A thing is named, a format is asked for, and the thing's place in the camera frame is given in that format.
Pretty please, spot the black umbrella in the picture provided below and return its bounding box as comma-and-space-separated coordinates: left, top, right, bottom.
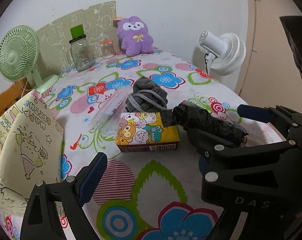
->
163, 101, 248, 148

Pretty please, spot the clear plastic pouch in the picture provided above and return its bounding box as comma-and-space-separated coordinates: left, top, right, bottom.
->
89, 86, 132, 138

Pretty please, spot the yellow cartoon tissue pack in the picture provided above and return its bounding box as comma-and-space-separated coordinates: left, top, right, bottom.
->
115, 111, 180, 152

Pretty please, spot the yellow fabric storage box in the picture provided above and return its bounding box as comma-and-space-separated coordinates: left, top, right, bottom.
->
0, 90, 64, 216

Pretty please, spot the grey drawstring pouch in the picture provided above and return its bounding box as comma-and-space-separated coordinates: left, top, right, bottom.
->
126, 76, 168, 113

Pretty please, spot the beige door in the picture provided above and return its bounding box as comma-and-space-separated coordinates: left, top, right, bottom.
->
235, 0, 302, 113

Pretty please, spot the floral tablecloth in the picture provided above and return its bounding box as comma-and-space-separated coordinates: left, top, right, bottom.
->
0, 50, 284, 240

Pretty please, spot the white standing fan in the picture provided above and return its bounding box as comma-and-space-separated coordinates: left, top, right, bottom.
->
198, 31, 246, 76

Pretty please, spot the wooden bed headboard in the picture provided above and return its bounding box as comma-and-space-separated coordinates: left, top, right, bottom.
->
0, 78, 31, 117

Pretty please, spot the glass jar green lid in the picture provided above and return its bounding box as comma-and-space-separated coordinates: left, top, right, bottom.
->
69, 24, 94, 72

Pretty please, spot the green patterned board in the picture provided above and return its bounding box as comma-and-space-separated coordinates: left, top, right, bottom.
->
36, 1, 120, 78

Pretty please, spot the cotton swab jar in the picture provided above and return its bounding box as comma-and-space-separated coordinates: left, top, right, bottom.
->
100, 40, 115, 59

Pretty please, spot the purple plush bunny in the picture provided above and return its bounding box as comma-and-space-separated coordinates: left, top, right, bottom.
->
117, 16, 154, 57

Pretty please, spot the green desk fan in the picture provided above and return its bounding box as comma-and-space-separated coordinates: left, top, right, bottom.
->
0, 25, 59, 94

